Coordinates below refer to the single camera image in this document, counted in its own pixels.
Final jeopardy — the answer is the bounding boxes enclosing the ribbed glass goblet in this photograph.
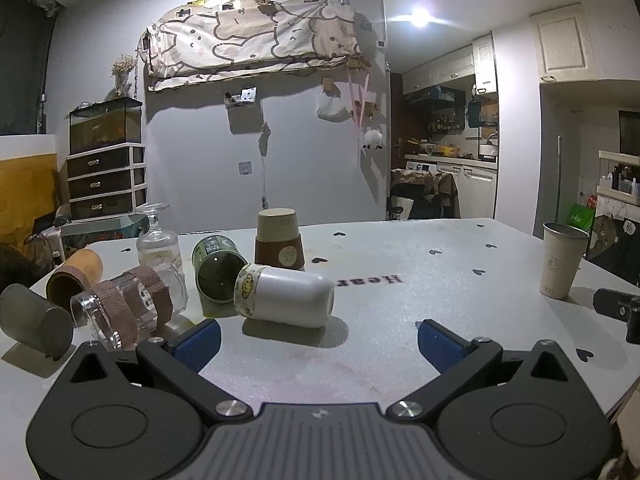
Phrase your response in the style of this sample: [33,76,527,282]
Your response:
[136,202,180,267]

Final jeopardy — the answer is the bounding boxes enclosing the white cup with patterned band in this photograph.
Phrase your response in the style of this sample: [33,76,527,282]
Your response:
[234,262,335,330]

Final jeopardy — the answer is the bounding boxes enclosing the white black drawer unit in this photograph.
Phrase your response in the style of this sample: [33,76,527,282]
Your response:
[65,143,149,221]

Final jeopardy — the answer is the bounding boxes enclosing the beige cup with brown sleeve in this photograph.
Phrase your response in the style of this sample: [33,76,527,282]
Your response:
[253,208,306,272]

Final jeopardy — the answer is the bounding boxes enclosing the ceiling light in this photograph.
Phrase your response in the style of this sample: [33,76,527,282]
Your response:
[406,5,436,30]

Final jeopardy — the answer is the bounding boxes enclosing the dried flowers in vase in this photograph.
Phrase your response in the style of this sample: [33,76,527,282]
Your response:
[110,54,139,99]

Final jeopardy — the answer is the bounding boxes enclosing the green bag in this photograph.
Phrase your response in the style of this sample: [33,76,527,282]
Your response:
[569,202,597,235]

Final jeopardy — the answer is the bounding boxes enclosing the printed blanket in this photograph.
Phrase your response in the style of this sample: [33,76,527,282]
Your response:
[138,0,363,93]

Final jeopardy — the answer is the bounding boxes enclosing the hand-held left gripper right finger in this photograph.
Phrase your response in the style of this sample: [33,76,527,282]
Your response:
[387,319,591,423]

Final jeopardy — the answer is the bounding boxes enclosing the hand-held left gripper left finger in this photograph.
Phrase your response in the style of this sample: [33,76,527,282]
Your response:
[50,319,253,427]

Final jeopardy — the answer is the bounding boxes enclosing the white hanging bag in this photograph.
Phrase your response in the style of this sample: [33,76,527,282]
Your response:
[315,94,351,122]

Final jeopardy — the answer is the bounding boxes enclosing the beige cup with metal rim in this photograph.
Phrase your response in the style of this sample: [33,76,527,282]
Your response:
[538,221,591,301]

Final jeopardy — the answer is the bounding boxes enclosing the tan brown cup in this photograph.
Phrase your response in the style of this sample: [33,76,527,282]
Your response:
[45,248,104,314]

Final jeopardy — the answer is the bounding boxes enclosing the white kitchen base cabinets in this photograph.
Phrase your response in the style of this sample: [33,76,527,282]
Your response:
[404,156,499,219]

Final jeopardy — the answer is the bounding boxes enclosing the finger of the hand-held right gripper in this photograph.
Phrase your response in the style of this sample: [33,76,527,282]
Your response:
[625,296,640,345]
[593,288,630,320]

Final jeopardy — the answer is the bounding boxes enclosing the grey cup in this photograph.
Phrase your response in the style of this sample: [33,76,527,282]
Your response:
[0,283,75,360]

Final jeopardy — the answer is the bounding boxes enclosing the glass cup with brown sleeve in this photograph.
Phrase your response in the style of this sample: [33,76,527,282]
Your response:
[69,261,190,352]

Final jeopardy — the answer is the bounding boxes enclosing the white kitchen wall cabinets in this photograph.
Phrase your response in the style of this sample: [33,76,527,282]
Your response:
[401,32,499,97]

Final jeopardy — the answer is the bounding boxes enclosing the black curtain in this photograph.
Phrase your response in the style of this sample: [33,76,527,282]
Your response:
[0,0,66,137]

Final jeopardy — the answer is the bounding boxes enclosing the black range hood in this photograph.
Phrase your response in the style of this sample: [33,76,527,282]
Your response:
[404,86,467,107]

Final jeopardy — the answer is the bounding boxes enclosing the white storage shelf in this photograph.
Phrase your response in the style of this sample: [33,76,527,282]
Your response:
[596,149,640,207]

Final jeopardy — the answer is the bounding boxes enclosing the pink hanging ribbons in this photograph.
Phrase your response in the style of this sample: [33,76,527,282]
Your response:
[346,67,374,136]

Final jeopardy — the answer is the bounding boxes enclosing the hanging cable with plug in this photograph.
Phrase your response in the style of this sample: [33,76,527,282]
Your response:
[257,121,272,210]

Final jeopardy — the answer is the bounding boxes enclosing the green cup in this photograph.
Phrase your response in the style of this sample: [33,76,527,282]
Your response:
[192,235,250,319]

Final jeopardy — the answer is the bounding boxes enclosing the white wall cabinet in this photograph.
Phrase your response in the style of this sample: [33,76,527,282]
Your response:
[529,2,602,84]

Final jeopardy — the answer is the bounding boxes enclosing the glass fish tank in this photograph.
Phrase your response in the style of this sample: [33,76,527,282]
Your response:
[67,98,145,156]

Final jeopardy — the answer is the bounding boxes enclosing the chair draped with clothes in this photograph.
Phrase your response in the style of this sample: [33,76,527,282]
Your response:
[389,168,461,221]

